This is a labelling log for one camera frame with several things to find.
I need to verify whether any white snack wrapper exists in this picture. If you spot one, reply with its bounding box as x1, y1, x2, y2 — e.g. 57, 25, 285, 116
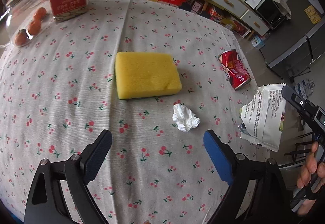
239, 83, 286, 152

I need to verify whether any crushed red soda can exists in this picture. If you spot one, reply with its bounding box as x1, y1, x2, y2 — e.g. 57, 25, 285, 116
218, 49, 251, 90

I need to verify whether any white tissue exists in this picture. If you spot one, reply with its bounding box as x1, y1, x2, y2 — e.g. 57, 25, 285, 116
172, 104, 200, 132

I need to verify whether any yellow green sponge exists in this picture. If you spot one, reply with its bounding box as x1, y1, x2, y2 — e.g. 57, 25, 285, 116
115, 52, 182, 100

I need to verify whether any person right hand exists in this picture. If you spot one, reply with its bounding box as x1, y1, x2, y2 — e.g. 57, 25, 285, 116
297, 142, 325, 216

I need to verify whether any grey refrigerator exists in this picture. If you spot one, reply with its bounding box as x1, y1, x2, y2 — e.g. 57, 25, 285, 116
260, 15, 324, 83

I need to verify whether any cherry print tablecloth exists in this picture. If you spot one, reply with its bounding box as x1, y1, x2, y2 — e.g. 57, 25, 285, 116
1, 0, 269, 223

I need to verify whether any orange tangerine right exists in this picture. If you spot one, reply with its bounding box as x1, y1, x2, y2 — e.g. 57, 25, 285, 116
28, 19, 41, 36

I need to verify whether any orange tangerine top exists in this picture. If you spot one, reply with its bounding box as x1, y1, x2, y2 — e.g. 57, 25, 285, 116
33, 7, 47, 21

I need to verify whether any glass teapot wooden lid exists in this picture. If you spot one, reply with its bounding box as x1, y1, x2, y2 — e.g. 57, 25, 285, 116
1, 0, 52, 49

